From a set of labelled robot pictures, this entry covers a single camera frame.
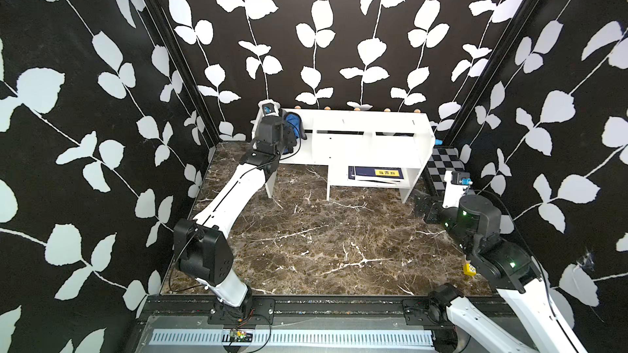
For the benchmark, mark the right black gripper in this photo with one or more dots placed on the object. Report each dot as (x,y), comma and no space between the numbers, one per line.
(436,206)

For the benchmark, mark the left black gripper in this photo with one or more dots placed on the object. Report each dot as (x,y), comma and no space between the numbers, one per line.
(288,132)

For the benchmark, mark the grey microfibre cloth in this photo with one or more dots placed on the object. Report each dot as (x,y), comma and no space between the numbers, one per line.
(295,123)

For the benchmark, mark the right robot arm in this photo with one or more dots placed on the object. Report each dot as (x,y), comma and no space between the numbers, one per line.
(518,280)

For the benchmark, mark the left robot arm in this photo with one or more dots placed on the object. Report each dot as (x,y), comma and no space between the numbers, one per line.
(200,247)

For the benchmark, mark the white wooden bookshelf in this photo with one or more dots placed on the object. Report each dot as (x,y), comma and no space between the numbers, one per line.
(339,139)

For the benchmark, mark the small yellow wooden block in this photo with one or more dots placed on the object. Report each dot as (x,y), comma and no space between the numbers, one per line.
(469,269)

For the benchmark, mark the black white checkerboard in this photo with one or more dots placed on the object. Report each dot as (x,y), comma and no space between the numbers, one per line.
(442,160)

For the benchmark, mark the dark blue book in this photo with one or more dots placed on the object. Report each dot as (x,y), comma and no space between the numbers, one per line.
(387,175)

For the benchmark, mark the small circuit board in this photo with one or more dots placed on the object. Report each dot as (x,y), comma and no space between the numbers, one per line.
(239,336)

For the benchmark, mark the white perforated strip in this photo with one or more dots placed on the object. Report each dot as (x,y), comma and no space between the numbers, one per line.
(405,339)

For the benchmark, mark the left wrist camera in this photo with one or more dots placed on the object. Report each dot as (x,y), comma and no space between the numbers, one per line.
(269,108)

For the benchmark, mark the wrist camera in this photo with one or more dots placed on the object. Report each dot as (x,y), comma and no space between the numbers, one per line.
(269,108)
(456,186)

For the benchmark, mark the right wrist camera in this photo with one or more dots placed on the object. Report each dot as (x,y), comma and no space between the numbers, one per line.
(456,186)

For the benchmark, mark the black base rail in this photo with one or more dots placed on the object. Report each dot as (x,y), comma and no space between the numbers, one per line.
(412,310)

